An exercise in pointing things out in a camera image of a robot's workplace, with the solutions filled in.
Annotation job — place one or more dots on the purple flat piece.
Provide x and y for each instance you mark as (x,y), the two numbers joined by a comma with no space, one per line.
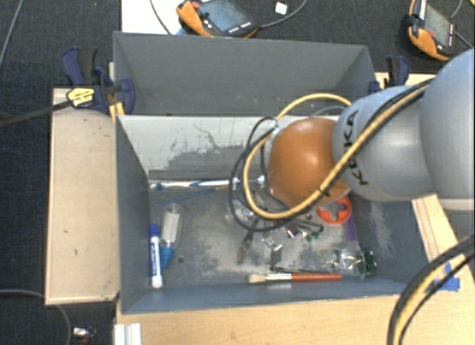
(349,229)

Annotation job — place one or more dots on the grey metal bin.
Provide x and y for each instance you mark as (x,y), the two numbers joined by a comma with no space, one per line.
(208,232)

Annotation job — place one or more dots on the clear bottle with blue cap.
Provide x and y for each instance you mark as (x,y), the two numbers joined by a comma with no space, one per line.
(171,225)

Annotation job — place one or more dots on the thin blue stick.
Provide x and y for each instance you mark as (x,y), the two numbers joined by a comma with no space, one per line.
(183,197)

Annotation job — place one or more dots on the white and blue toothbrush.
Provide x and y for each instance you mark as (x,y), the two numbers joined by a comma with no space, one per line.
(185,184)

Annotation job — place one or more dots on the white and blue marker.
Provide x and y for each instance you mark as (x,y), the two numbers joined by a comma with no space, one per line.
(155,258)

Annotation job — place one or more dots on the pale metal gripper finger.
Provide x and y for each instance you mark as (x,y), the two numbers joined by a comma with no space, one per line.
(268,242)
(277,254)

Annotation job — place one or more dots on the pale wood board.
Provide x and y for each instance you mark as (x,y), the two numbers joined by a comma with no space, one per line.
(81,195)

